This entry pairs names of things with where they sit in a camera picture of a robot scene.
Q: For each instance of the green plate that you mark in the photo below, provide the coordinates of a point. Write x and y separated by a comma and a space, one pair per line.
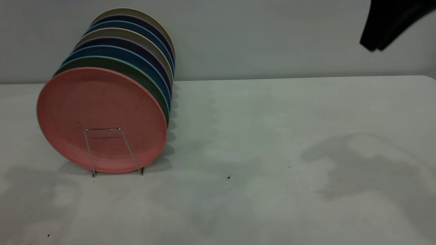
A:
112, 62

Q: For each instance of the beige plate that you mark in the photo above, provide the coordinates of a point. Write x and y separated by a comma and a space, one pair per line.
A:
115, 32
131, 11

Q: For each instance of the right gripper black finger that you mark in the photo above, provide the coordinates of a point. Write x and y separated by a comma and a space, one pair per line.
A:
405, 17
378, 23

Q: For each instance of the blue plate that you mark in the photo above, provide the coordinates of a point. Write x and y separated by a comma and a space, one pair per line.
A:
112, 51
126, 25

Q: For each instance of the dark purple plate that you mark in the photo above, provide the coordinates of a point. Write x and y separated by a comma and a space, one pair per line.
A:
115, 41
131, 18

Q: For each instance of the pink plate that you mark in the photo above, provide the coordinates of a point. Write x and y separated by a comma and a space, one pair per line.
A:
102, 115

